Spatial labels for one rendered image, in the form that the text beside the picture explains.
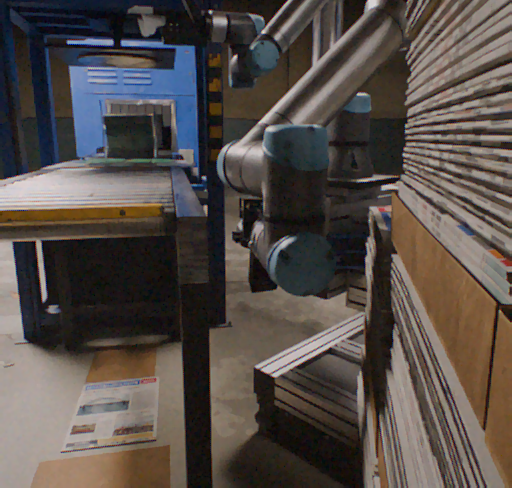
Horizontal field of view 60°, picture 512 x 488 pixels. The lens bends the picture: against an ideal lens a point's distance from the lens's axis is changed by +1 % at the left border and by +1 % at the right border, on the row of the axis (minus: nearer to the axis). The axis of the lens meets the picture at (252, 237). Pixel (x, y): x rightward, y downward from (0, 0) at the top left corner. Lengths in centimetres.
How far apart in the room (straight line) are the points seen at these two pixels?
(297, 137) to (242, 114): 920
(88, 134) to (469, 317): 434
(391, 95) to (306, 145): 1030
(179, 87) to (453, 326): 428
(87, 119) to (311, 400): 361
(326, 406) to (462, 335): 112
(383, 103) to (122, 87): 727
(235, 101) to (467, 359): 954
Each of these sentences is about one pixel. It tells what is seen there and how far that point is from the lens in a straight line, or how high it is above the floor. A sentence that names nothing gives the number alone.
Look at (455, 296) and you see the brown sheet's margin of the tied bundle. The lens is 20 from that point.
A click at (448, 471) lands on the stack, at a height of 79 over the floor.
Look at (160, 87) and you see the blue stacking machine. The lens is 442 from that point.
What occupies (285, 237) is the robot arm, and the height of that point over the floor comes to 82.
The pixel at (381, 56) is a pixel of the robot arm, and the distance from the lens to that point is 72.
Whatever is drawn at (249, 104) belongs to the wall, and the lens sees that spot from 973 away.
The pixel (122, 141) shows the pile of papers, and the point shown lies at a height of 90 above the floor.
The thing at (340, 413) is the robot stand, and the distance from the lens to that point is 128.
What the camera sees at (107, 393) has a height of 1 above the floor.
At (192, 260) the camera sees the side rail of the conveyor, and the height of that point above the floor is 72.
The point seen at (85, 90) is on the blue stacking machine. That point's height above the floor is 133.
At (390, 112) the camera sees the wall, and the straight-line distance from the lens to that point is 1076.
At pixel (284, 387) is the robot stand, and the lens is 138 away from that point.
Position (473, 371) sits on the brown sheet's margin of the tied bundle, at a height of 85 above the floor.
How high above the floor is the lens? 93
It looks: 13 degrees down
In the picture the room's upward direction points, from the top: straight up
